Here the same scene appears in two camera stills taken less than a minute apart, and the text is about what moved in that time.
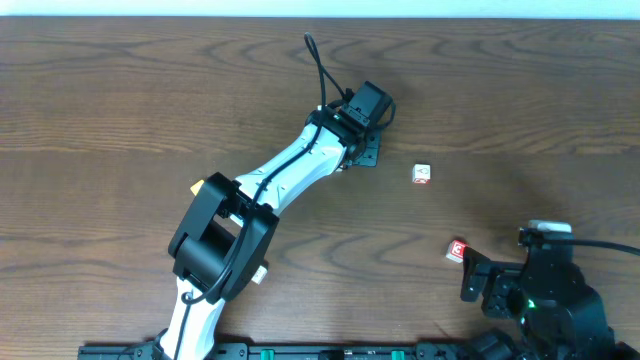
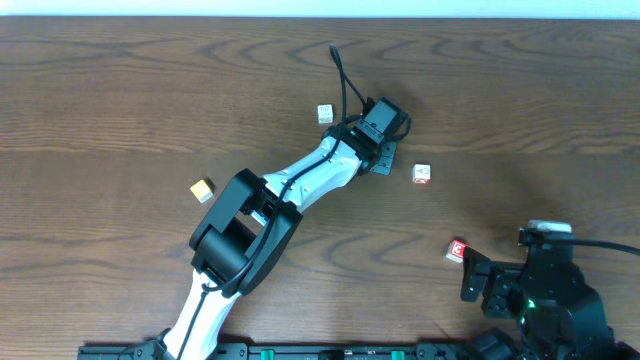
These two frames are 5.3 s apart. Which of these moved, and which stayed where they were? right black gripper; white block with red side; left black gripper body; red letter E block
Moved: left black gripper body
Stayed: right black gripper; white block with red side; red letter E block
